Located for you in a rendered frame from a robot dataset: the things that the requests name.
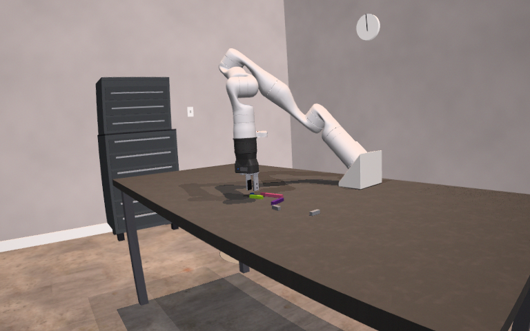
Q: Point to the pink rod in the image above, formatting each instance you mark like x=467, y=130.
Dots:
x=271, y=195

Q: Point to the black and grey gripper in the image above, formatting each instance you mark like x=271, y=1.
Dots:
x=245, y=145

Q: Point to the purple rod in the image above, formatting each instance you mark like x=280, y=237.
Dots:
x=277, y=201

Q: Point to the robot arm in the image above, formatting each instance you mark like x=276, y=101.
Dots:
x=242, y=85

